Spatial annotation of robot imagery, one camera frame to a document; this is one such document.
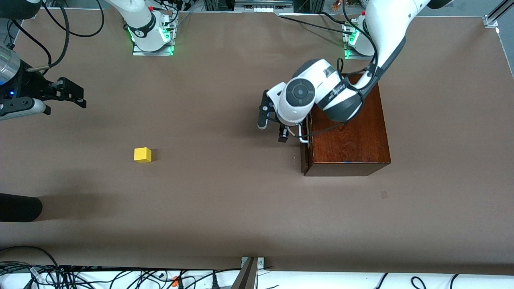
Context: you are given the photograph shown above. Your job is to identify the black arcing floor cable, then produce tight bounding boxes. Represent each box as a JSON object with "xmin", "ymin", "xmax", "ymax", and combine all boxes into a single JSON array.
[{"xmin": 0, "ymin": 245, "xmax": 61, "ymax": 269}]

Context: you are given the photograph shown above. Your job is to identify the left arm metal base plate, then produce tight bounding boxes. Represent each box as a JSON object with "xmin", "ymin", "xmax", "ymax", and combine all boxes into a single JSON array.
[{"xmin": 344, "ymin": 47, "xmax": 376, "ymax": 61}]

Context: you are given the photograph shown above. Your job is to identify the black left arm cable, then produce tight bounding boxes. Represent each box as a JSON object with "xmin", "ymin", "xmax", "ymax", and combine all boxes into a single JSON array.
[{"xmin": 337, "ymin": 0, "xmax": 381, "ymax": 81}]

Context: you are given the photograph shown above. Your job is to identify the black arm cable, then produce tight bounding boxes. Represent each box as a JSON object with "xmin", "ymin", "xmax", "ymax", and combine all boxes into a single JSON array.
[
  {"xmin": 337, "ymin": 0, "xmax": 381, "ymax": 81},
  {"xmin": 27, "ymin": 0, "xmax": 71, "ymax": 73}
]

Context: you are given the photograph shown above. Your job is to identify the dark metal strut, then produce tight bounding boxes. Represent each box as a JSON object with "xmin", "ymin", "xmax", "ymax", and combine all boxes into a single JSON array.
[{"xmin": 231, "ymin": 257, "xmax": 257, "ymax": 289}]

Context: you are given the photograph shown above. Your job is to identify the black looping cable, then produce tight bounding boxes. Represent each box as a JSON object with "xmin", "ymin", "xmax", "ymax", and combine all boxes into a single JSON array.
[{"xmin": 42, "ymin": 0, "xmax": 105, "ymax": 39}]

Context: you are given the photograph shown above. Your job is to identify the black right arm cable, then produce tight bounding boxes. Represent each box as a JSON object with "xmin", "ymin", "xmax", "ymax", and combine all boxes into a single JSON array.
[{"xmin": 27, "ymin": 0, "xmax": 71, "ymax": 73}]

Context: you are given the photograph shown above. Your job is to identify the tangled black floor cables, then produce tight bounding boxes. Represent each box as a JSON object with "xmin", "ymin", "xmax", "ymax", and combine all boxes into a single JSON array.
[{"xmin": 0, "ymin": 261, "xmax": 241, "ymax": 289}]

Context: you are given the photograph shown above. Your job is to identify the black cylindrical object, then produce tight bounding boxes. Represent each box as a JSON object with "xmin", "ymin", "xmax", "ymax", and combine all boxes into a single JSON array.
[{"xmin": 0, "ymin": 193, "xmax": 43, "ymax": 222}]

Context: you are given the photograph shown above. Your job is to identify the silver table edge plate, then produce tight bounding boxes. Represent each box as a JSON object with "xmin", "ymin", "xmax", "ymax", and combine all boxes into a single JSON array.
[{"xmin": 241, "ymin": 257, "xmax": 265, "ymax": 270}]

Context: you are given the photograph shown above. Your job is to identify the long black tabletop cable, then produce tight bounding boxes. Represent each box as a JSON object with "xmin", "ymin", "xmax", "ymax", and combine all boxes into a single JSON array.
[{"xmin": 278, "ymin": 14, "xmax": 348, "ymax": 34}]

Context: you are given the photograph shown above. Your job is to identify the dark brown wooden cabinet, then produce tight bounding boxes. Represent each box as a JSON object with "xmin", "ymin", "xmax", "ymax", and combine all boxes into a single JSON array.
[{"xmin": 302, "ymin": 73, "xmax": 391, "ymax": 177}]

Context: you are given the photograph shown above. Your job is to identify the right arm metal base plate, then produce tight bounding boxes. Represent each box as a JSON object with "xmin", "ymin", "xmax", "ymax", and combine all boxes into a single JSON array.
[{"xmin": 132, "ymin": 38, "xmax": 175, "ymax": 57}]

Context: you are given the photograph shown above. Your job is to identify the wooden drawer with white handle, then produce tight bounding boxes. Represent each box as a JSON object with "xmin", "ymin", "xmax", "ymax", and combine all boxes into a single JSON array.
[{"xmin": 297, "ymin": 120, "xmax": 312, "ymax": 171}]

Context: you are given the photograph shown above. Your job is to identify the grey network switch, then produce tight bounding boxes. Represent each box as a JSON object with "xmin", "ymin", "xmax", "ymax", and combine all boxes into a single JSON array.
[{"xmin": 235, "ymin": 0, "xmax": 294, "ymax": 9}]

